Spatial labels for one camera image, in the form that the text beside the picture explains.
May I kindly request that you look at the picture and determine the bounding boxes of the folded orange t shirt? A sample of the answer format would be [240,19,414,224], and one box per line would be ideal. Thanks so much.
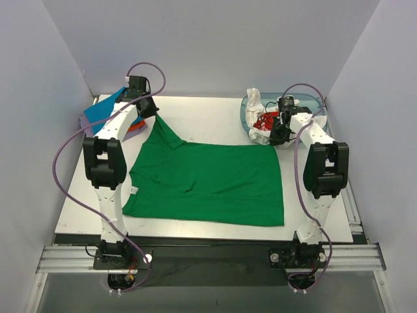
[128,120,147,134]

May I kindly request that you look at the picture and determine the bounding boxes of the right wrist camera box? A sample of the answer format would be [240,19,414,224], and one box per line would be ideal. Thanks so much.
[277,95,300,112]

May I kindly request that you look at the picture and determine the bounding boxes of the aluminium frame rail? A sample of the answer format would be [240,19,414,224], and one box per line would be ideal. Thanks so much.
[36,245,386,274]

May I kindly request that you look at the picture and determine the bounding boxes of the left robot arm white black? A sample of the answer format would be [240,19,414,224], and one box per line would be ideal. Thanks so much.
[83,76,158,269]

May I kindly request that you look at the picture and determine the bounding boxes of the white t shirt red print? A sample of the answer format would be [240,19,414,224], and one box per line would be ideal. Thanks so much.
[240,87,327,145]

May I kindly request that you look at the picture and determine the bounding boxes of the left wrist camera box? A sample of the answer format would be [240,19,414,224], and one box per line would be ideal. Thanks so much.
[125,76,134,86]

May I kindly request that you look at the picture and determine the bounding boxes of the folded blue t shirt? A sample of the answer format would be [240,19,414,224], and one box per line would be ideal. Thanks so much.
[79,87,126,127]

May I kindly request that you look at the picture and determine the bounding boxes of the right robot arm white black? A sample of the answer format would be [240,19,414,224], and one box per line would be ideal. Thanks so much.
[270,110,349,266]

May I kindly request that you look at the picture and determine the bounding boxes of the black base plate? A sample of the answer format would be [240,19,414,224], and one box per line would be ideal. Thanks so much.
[85,234,326,288]

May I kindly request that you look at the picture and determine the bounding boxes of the green t shirt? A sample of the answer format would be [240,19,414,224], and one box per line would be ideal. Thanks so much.
[122,116,285,227]

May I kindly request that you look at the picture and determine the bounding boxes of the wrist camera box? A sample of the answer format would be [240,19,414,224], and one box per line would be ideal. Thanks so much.
[277,95,300,112]
[125,76,134,86]

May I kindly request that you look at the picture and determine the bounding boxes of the clear blue plastic bin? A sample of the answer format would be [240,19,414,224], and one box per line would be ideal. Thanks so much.
[239,92,321,133]

